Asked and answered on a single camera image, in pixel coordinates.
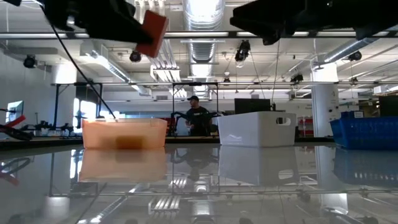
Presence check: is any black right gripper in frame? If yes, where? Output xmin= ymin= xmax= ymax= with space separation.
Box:
xmin=229 ymin=0 xmax=352 ymax=46

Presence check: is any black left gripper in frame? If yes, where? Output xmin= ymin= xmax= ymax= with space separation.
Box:
xmin=42 ymin=0 xmax=154 ymax=44

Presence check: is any red rectangular block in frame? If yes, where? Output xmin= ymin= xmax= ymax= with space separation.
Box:
xmin=136 ymin=10 xmax=170 ymax=59

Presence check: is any black overhead light beam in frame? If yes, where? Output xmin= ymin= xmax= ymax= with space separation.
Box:
xmin=0 ymin=30 xmax=398 ymax=40

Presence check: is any white ceiling pipe bundle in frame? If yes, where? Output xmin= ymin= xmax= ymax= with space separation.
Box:
xmin=133 ymin=0 xmax=182 ymax=83

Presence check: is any black computer monitor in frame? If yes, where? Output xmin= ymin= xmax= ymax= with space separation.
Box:
xmin=234 ymin=98 xmax=272 ymax=115

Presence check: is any orange translucent plastic bin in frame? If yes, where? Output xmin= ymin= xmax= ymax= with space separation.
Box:
xmin=81 ymin=118 xmax=168 ymax=149

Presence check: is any white building pillar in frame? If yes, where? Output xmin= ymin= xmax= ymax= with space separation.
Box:
xmin=312 ymin=62 xmax=340 ymax=138

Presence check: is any white plastic bin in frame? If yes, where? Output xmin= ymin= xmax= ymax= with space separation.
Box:
xmin=217 ymin=111 xmax=297 ymax=147

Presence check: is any person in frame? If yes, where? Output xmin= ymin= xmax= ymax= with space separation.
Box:
xmin=185 ymin=95 xmax=215 ymax=137

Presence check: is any red storage shelf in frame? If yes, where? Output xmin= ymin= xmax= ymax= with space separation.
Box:
xmin=297 ymin=117 xmax=313 ymax=137

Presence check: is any small lit monitor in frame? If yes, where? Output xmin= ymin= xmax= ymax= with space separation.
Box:
xmin=5 ymin=100 xmax=24 ymax=124

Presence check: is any blue crate with white label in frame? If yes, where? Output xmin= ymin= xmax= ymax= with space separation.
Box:
xmin=341 ymin=111 xmax=364 ymax=119

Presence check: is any red bar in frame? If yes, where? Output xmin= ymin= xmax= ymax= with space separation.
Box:
xmin=0 ymin=114 xmax=27 ymax=128

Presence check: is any black box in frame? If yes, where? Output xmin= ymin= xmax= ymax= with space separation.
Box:
xmin=378 ymin=95 xmax=398 ymax=118

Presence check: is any blue perforated plastic bin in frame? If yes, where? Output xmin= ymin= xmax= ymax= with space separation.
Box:
xmin=329 ymin=116 xmax=398 ymax=151

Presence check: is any white ceiling duct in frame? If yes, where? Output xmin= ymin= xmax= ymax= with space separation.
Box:
xmin=80 ymin=40 xmax=152 ymax=96

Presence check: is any thin black hanging cable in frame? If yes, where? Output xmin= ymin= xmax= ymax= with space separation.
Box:
xmin=271 ymin=40 xmax=280 ymax=105

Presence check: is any wide silver ceiling air duct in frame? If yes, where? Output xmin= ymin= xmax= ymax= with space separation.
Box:
xmin=183 ymin=0 xmax=226 ymax=97

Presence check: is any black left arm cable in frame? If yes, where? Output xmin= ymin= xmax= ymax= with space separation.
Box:
xmin=46 ymin=23 xmax=118 ymax=121

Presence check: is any black metal rig frame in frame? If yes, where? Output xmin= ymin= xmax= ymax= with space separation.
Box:
xmin=172 ymin=82 xmax=219 ymax=137
xmin=52 ymin=81 xmax=104 ymax=121

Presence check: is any narrow silver air duct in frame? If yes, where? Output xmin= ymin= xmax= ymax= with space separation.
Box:
xmin=313 ymin=29 xmax=398 ymax=68

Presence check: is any black metal table frame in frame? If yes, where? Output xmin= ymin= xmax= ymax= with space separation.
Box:
xmin=0 ymin=136 xmax=335 ymax=151

